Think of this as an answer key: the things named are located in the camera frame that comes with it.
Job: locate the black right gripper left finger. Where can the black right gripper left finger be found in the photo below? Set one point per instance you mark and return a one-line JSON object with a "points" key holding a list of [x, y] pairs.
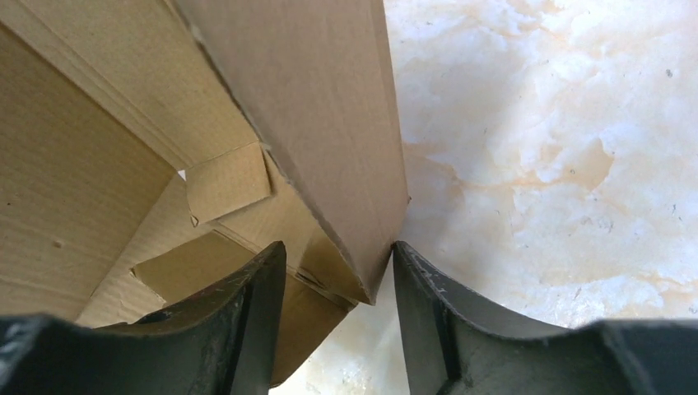
{"points": [[219, 340]]}

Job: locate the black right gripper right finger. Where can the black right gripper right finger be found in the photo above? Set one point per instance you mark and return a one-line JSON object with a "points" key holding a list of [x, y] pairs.
{"points": [[456, 341]]}

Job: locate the brown cardboard box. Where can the brown cardboard box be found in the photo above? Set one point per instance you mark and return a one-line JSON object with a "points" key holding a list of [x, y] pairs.
{"points": [[151, 148]]}

